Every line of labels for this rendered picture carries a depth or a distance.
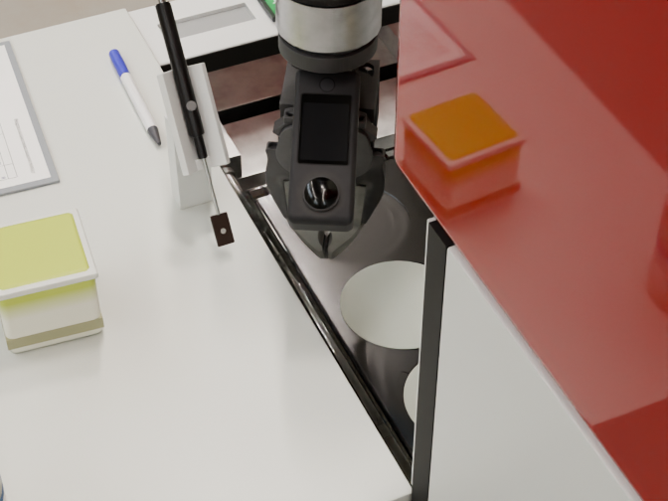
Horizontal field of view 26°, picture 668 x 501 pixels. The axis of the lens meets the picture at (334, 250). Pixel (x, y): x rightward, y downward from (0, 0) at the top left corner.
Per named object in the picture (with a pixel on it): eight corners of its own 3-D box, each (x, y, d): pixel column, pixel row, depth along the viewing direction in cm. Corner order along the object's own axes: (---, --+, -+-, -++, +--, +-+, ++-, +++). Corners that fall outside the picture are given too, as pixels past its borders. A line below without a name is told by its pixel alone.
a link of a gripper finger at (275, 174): (329, 208, 113) (329, 121, 107) (327, 223, 112) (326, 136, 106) (269, 204, 114) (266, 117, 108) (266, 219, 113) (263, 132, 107)
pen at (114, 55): (164, 137, 123) (118, 47, 133) (153, 140, 123) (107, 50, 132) (165, 146, 124) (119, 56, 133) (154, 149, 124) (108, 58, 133)
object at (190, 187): (236, 227, 117) (227, 95, 108) (190, 240, 116) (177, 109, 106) (209, 181, 121) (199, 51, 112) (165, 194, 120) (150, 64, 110)
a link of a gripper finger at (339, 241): (370, 219, 120) (372, 132, 113) (364, 269, 115) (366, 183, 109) (332, 217, 120) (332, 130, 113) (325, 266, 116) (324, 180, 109)
